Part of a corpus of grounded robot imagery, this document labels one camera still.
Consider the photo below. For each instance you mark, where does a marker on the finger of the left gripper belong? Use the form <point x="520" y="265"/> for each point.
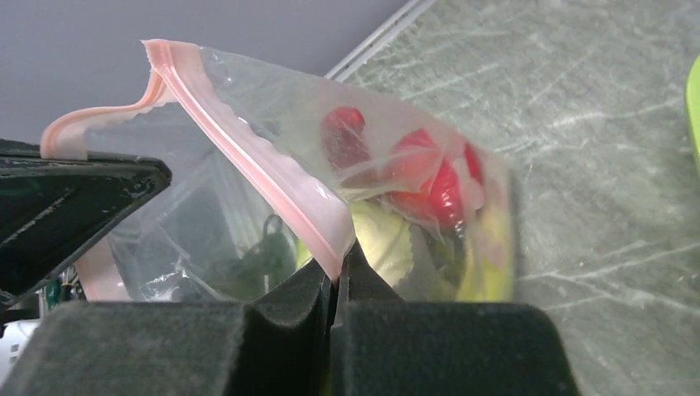
<point x="53" y="210"/>

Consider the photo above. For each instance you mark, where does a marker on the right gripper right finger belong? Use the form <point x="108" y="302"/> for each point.
<point x="384" y="345"/>

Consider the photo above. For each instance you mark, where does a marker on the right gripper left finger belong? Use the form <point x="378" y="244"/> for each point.
<point x="272" y="346"/>

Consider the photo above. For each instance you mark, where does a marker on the red toy tomato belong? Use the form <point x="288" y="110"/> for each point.
<point x="438" y="184"/>

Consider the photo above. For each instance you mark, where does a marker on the clear zip top bag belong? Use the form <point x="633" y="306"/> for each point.
<point x="253" y="198"/>

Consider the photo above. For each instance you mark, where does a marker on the green toy cabbage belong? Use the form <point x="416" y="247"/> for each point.
<point x="384" y="238"/>

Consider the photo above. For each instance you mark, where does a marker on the green toy celery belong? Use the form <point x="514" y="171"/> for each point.
<point x="490" y="268"/>

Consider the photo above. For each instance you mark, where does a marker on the red toy chili pepper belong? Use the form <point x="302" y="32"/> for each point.
<point x="341" y="131"/>

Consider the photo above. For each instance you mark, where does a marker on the green plastic tray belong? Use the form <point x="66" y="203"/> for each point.
<point x="692" y="103"/>

